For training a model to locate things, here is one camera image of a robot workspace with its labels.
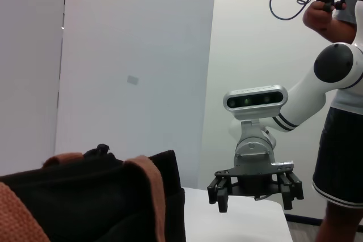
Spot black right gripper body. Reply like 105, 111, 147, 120
214, 164, 296, 198

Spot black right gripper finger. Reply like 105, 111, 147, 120
207, 175, 231, 214
276, 171, 305, 211

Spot black food bag orange straps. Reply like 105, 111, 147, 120
0, 143, 187, 242

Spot person hand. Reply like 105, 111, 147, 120
307, 0, 334, 18

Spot person in grey shirt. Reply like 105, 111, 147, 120
311, 0, 363, 242

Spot right gripper metal cable connector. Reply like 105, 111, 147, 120
271, 160, 296, 169

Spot dark wall baseboard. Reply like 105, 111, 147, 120
284, 213, 324, 226

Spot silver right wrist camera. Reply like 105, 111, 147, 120
223, 84, 289, 121

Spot black controller cable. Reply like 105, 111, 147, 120
268, 0, 313, 22

